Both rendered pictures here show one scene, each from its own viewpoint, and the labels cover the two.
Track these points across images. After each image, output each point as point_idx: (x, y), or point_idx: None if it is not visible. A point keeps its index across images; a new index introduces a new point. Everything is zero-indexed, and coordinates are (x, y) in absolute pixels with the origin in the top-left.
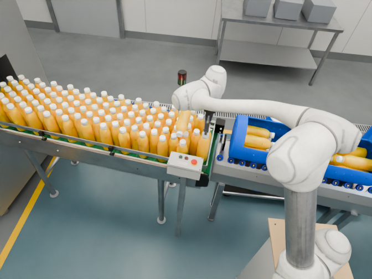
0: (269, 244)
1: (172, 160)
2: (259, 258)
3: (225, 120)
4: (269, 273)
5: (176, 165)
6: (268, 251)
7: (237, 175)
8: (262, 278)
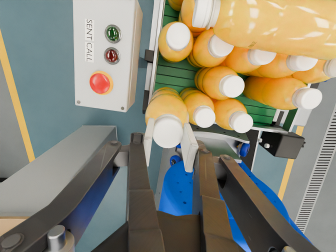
0: (45, 197)
1: (93, 4)
2: (68, 169)
3: (293, 158)
4: (21, 188)
5: (73, 22)
6: (42, 193)
7: (162, 162)
8: (44, 170)
